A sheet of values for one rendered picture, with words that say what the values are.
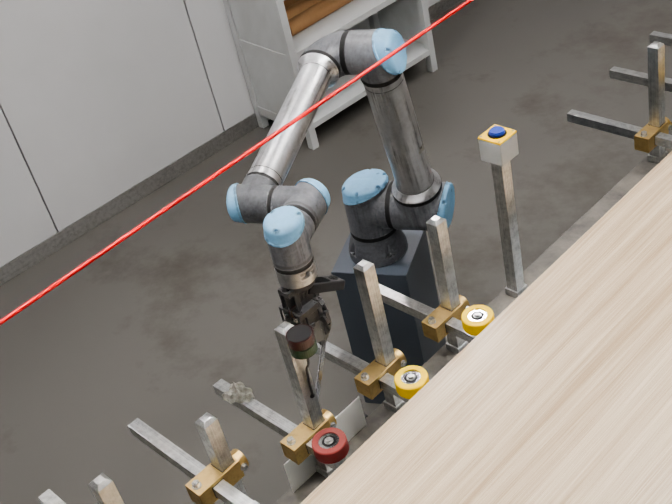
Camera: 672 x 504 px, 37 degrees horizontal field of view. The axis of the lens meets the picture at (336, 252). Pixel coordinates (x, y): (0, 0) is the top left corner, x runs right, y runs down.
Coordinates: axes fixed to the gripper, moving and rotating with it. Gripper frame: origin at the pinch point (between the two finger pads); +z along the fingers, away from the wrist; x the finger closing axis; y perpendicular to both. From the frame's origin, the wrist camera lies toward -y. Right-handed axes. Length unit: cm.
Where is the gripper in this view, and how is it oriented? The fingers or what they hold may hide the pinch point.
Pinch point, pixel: (322, 338)
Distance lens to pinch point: 241.8
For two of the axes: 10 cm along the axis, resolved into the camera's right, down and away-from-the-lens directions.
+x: 7.0, 3.1, -6.4
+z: 1.9, 7.9, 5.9
